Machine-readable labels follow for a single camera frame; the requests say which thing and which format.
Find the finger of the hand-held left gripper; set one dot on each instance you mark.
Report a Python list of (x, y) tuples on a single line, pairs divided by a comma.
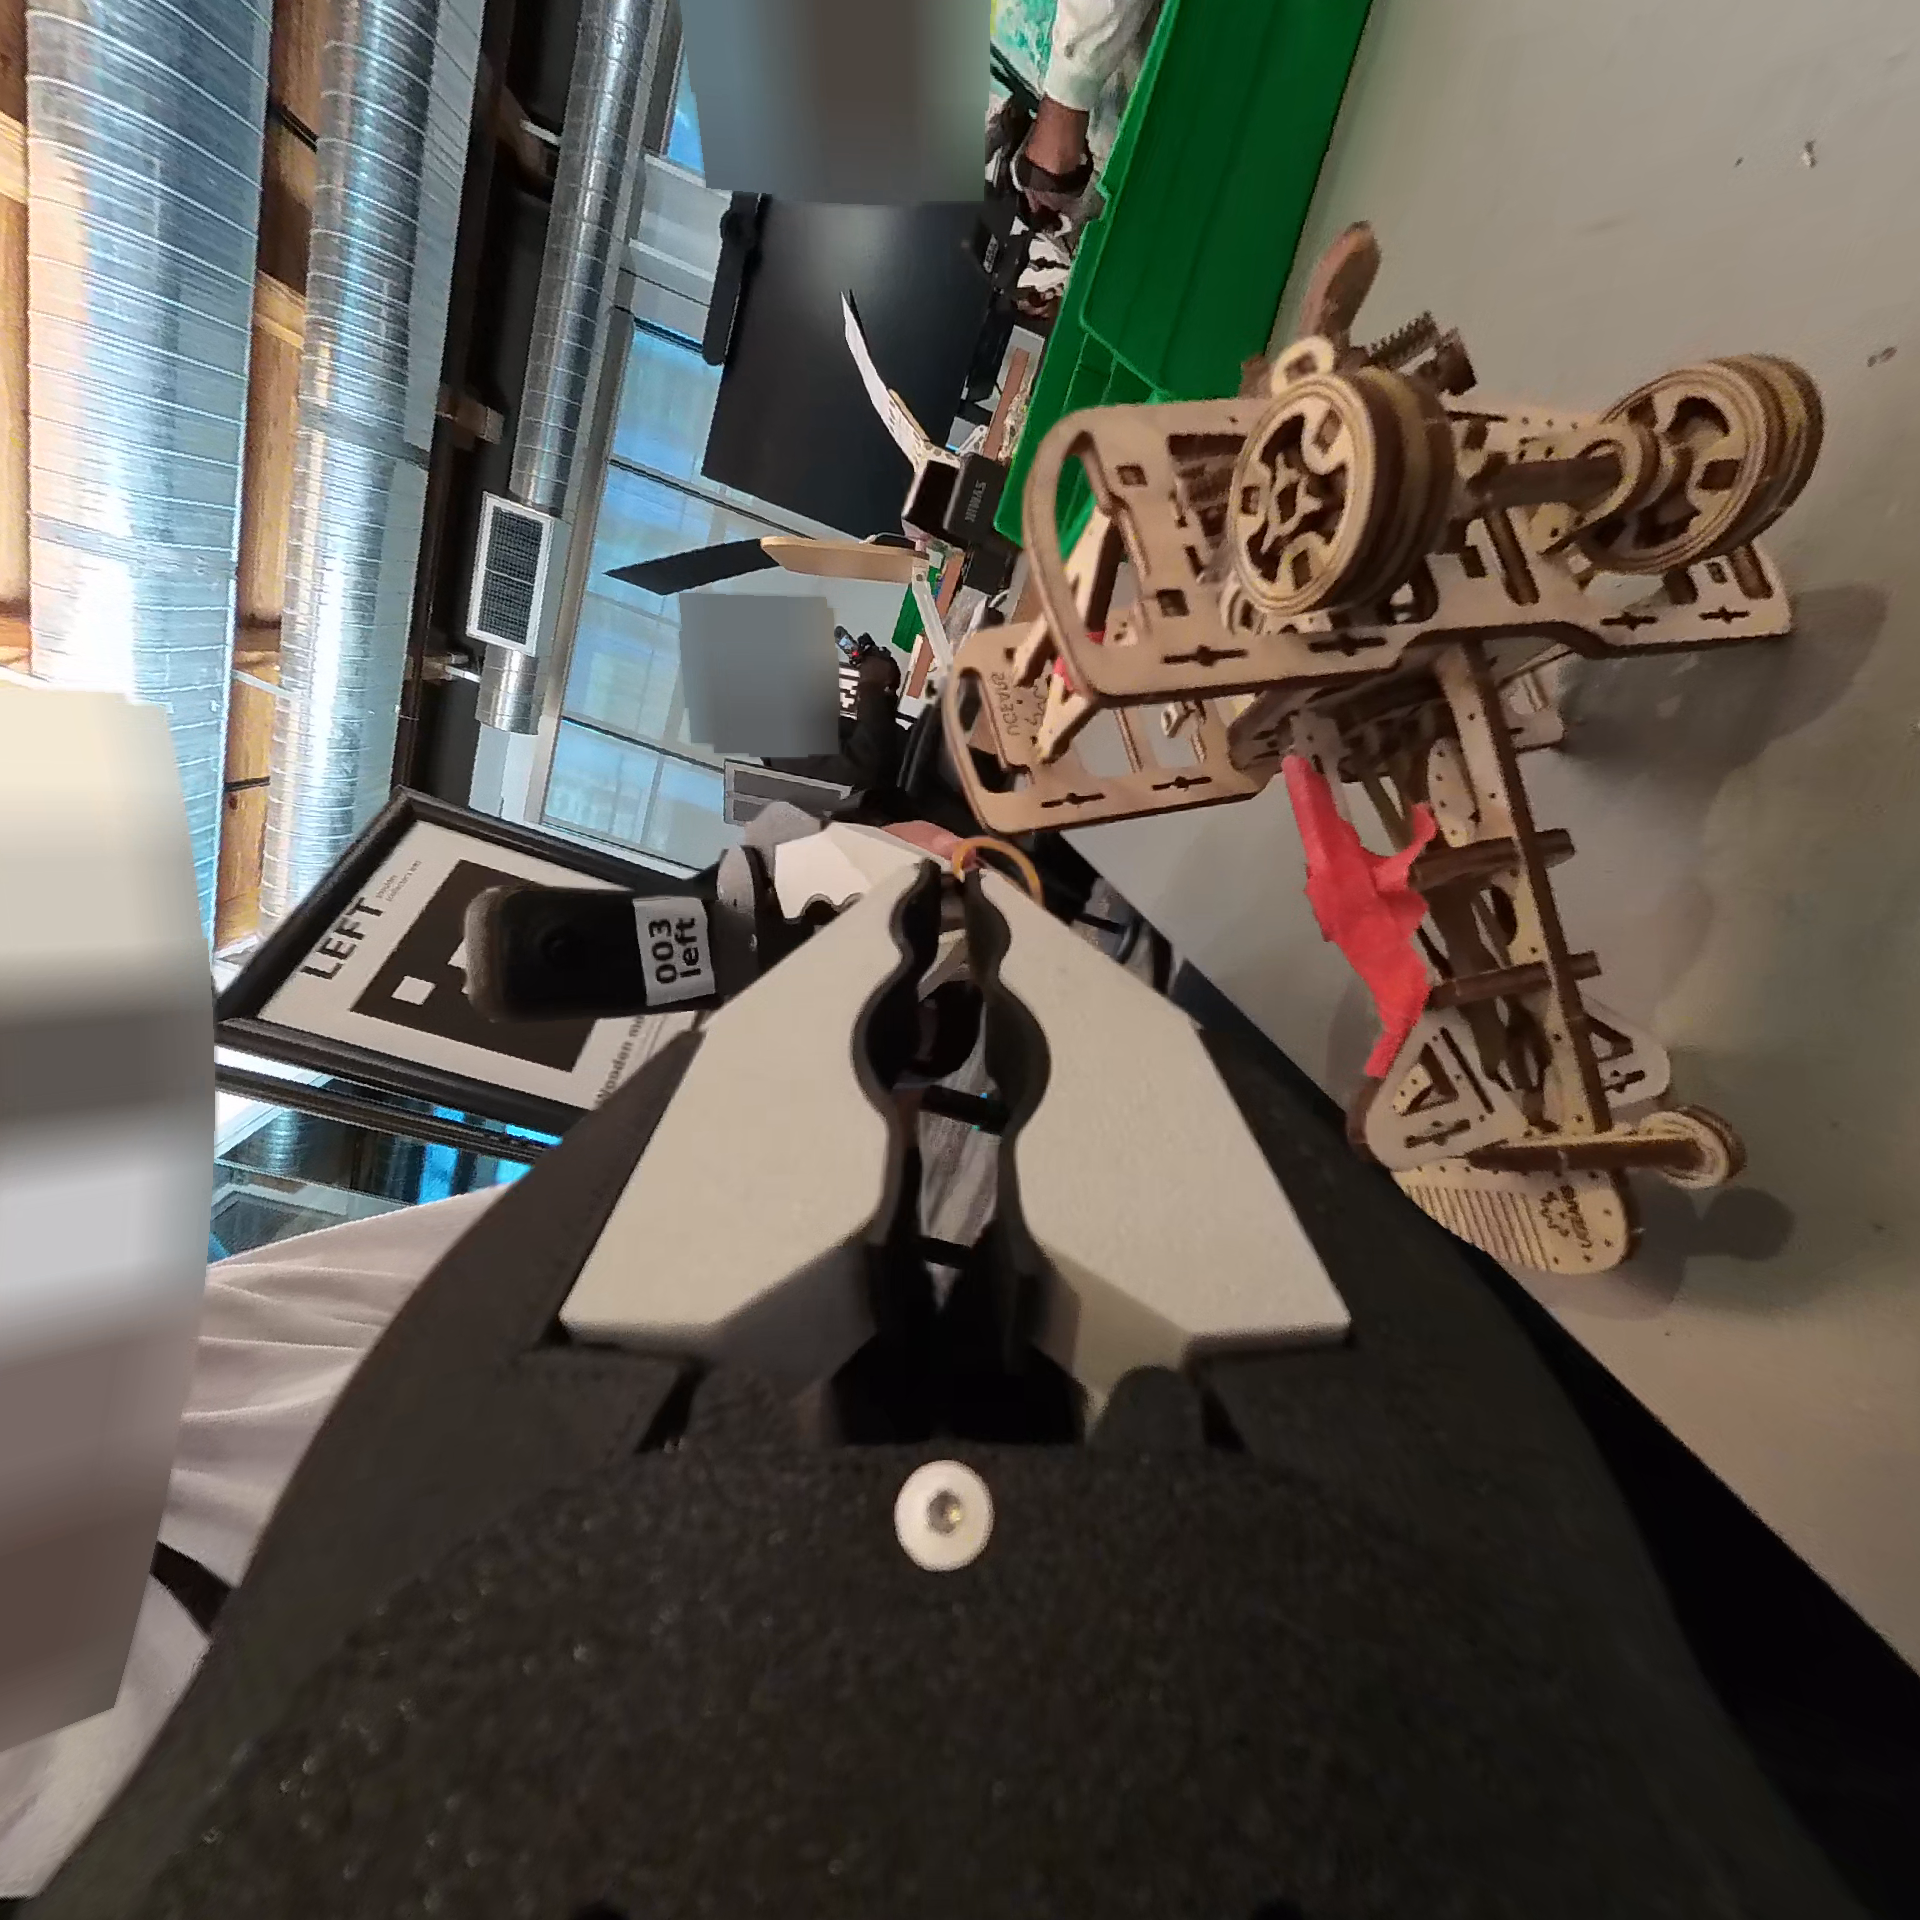
[(825, 867)]

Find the person's white shirt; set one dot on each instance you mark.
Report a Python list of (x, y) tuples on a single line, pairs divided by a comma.
[(301, 1351)]

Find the green plastic bin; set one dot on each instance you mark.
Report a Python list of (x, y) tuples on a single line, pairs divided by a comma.
[(1185, 195)]

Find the ribbed silver ventilation duct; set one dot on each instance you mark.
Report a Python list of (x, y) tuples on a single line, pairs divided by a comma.
[(361, 450)]

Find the white vent grille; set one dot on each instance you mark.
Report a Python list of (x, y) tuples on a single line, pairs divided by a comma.
[(514, 573)]

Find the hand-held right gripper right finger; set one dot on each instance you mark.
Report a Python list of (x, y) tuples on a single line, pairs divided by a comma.
[(1155, 1185)]

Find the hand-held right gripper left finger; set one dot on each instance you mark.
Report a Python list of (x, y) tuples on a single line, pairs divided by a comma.
[(719, 1185)]

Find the grey desk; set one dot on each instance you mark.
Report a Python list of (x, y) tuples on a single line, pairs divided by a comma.
[(1695, 930)]

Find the wide silver ventilation duct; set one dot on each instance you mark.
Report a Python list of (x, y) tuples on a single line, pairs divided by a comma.
[(136, 375)]

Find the wooden biplane model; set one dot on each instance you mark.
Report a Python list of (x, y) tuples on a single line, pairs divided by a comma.
[(1351, 600)]

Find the another person's forearm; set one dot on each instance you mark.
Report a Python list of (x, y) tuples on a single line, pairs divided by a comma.
[(1103, 44)]

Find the narrow silver ventilation duct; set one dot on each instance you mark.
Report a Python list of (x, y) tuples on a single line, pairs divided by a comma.
[(593, 225)]

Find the black monitor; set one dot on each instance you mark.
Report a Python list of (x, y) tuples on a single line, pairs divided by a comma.
[(841, 345)]

